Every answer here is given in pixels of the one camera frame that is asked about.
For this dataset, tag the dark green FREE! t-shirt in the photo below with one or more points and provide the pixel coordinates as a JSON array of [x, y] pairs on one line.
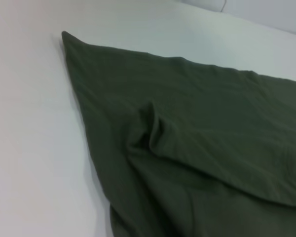
[[187, 135]]

